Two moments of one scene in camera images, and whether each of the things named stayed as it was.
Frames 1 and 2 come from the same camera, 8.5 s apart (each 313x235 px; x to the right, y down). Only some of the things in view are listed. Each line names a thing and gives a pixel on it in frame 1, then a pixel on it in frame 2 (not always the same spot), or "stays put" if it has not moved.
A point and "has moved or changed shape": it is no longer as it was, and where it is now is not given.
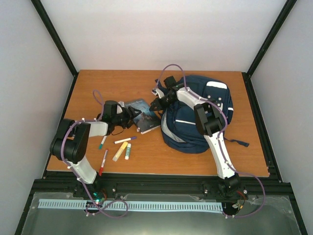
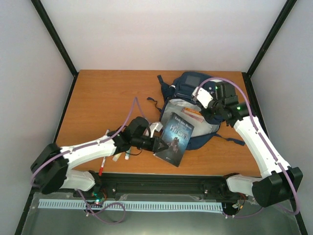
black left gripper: [131, 115] → [157, 141]
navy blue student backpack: [179, 127] has moved or changed shape
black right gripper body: [166, 104] → [208, 116]
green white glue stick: [128, 152] stays put
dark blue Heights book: [146, 120] → [177, 135]
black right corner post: [247, 76] stays put
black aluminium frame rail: [120, 183] stays put
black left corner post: [44, 18] stays put
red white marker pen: [102, 165] stays put
